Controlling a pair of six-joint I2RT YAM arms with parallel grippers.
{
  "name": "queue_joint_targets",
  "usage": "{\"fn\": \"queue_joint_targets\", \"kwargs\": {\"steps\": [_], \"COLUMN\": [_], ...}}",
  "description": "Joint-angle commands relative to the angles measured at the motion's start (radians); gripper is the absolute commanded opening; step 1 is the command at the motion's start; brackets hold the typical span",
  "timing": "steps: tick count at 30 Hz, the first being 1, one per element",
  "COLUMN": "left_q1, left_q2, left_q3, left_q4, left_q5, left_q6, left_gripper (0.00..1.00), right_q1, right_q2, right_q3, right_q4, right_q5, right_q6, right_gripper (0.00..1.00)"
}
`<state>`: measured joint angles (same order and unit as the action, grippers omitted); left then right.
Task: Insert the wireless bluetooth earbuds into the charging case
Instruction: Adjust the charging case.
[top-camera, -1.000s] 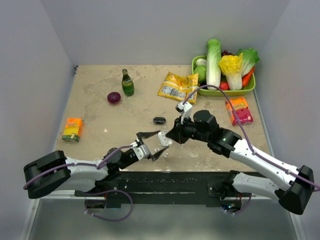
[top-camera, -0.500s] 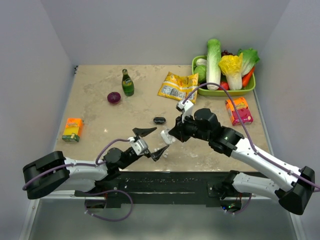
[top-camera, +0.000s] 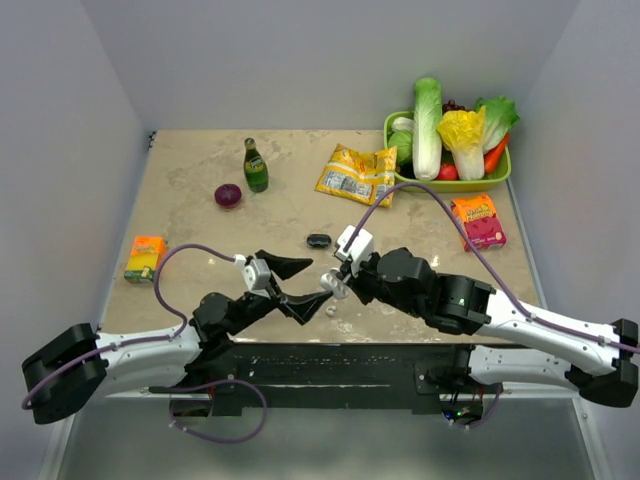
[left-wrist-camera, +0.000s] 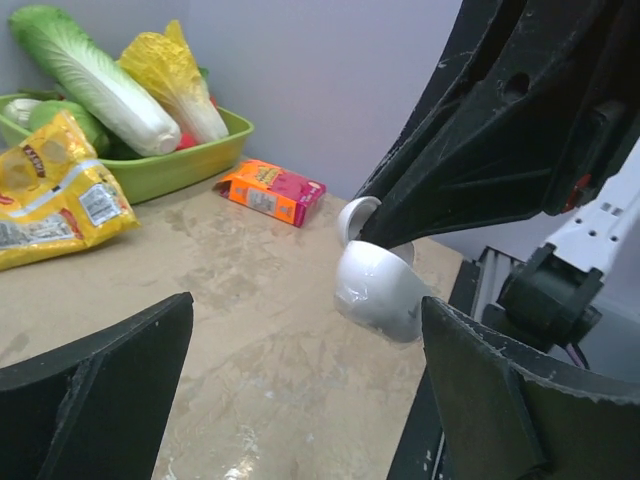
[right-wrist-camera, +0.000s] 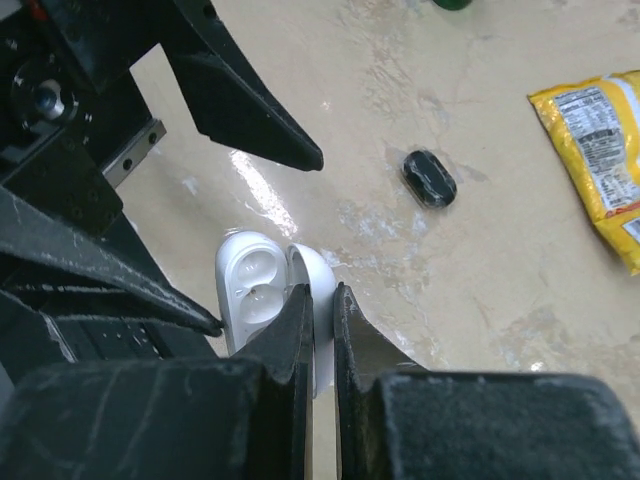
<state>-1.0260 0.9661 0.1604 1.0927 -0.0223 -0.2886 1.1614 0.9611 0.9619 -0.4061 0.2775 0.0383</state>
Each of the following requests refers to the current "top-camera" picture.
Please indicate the green plastic basket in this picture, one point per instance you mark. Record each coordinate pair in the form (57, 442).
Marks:
(498, 176)

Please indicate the round green cabbage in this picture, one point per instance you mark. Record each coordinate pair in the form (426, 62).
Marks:
(402, 140)

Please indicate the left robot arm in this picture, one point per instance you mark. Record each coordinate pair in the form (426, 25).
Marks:
(83, 363)

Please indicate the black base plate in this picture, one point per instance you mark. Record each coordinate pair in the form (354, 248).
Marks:
(397, 376)

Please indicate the napa cabbage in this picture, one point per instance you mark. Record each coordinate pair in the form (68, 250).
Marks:
(427, 144)

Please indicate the orange carrot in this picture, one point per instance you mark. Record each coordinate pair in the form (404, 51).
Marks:
(492, 157)

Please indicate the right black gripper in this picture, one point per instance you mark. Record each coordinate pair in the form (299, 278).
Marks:
(357, 282)

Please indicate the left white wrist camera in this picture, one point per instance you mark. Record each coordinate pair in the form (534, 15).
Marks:
(255, 273)

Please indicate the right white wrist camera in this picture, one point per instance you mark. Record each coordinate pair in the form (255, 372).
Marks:
(354, 251)

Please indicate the green lettuce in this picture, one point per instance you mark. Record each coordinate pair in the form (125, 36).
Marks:
(500, 117)

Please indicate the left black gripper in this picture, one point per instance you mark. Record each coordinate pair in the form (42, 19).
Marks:
(300, 307)

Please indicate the purple red onion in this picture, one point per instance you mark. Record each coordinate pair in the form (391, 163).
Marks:
(228, 195)

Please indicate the white earbud charging case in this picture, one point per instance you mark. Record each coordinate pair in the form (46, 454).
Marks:
(332, 283)

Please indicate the black earbud charging case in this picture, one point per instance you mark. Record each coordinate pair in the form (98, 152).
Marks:
(318, 241)

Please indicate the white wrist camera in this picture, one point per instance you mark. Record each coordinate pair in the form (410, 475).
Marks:
(255, 273)
(354, 251)

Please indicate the yellow snack bag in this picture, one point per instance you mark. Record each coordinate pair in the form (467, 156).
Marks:
(358, 176)

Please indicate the green glass bottle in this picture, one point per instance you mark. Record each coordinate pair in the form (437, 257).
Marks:
(255, 168)

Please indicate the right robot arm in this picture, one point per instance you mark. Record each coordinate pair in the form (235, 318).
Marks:
(593, 359)

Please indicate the pink orange snack box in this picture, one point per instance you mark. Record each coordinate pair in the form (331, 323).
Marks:
(479, 219)

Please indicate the red tomato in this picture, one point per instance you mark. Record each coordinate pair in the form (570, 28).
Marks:
(447, 172)

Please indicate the orange yellow juice carton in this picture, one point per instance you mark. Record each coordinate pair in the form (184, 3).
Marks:
(146, 254)

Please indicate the yellow leaf cabbage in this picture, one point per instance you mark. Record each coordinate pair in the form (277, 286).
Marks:
(462, 134)

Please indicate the dark red grapes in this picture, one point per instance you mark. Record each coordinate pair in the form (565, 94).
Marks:
(452, 106)

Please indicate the white cauliflower piece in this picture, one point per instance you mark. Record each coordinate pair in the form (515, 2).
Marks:
(402, 124)

